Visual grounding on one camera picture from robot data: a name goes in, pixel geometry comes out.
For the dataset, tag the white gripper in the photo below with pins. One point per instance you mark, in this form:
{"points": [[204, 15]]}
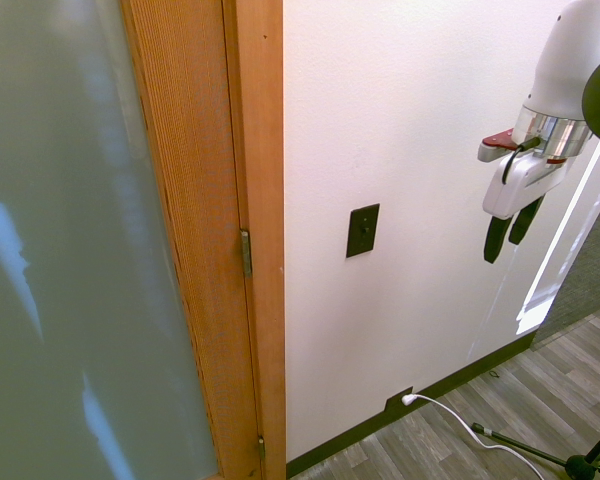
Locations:
{"points": [[512, 186]]}

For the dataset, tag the dark baseboard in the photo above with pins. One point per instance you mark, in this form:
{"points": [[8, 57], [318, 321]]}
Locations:
{"points": [[430, 395]]}

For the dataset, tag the large metal door hinge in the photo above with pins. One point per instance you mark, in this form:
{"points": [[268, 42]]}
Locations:
{"points": [[246, 253]]}

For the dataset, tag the small metal door hinge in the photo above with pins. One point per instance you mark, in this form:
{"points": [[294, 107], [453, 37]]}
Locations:
{"points": [[261, 447]]}

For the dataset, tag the wooden door with frosted glass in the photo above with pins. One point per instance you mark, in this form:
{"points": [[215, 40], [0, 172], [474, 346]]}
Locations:
{"points": [[95, 240]]}

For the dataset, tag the red grey wrist camera mount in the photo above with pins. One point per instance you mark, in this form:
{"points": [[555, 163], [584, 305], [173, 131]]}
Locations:
{"points": [[495, 145]]}

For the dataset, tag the dark light switch plate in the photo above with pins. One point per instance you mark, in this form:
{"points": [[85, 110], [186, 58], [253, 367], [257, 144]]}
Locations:
{"points": [[362, 231]]}

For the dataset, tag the dark wall outlet plate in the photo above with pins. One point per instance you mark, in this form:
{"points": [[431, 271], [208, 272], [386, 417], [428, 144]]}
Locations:
{"points": [[399, 397]]}

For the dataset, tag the black camera tripod stand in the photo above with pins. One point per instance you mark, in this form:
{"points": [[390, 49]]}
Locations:
{"points": [[555, 447]]}

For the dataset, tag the wooden door frame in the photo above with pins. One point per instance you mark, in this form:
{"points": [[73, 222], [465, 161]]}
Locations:
{"points": [[264, 200]]}

